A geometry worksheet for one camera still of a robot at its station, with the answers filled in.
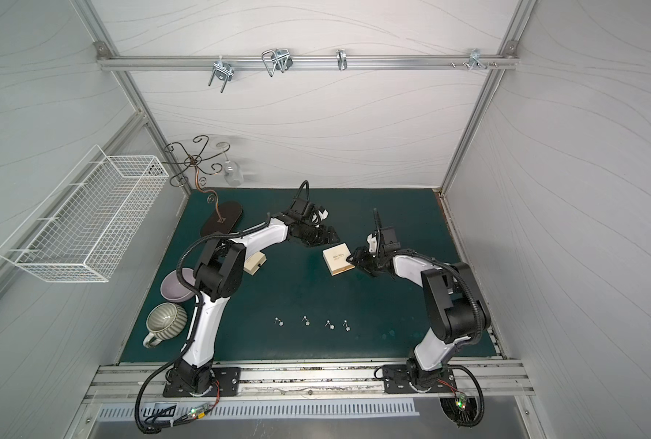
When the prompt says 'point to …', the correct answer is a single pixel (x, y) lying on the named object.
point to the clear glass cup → (232, 173)
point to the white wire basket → (80, 230)
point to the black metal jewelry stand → (226, 220)
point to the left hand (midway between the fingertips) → (336, 242)
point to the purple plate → (175, 290)
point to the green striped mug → (165, 321)
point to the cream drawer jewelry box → (336, 258)
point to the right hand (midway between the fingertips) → (352, 260)
